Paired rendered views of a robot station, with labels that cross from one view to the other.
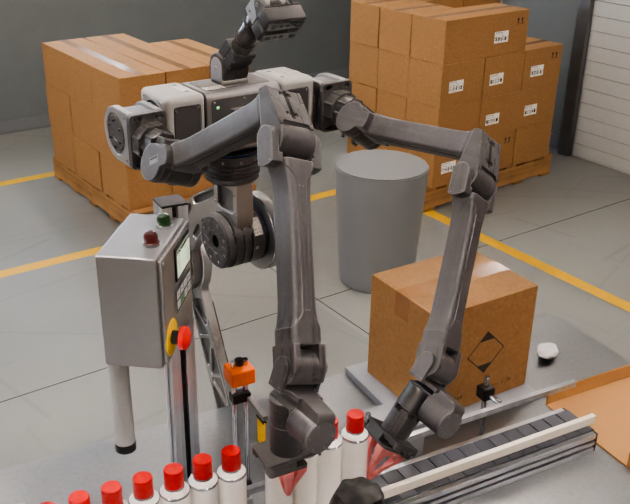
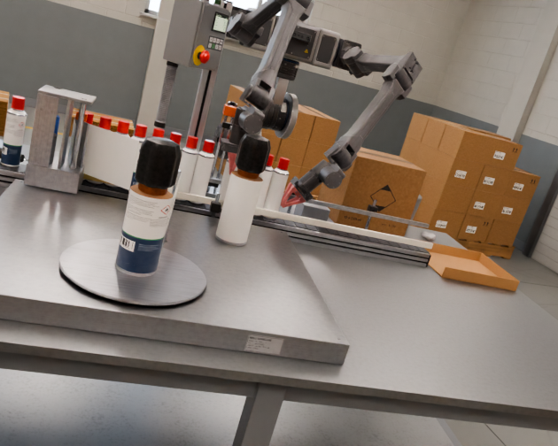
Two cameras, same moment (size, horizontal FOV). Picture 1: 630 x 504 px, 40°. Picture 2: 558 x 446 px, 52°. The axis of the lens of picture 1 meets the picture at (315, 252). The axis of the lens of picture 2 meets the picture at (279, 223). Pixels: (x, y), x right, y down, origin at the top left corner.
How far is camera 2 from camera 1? 91 cm
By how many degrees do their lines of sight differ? 14
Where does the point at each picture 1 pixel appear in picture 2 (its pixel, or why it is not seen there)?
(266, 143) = not seen: outside the picture
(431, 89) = (444, 171)
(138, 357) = (178, 57)
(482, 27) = (488, 144)
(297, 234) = (282, 34)
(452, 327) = (356, 136)
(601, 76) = not seen: outside the picture
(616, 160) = not seen: outside the picture
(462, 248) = (377, 103)
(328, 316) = not seen: hidden behind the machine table
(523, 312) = (413, 185)
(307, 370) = (259, 94)
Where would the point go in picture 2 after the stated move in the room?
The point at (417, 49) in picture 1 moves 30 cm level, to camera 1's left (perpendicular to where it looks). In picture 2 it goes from (443, 145) to (412, 136)
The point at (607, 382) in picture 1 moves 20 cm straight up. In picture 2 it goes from (456, 256) to (475, 208)
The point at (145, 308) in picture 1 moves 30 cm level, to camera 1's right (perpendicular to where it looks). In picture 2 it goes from (189, 28) to (286, 56)
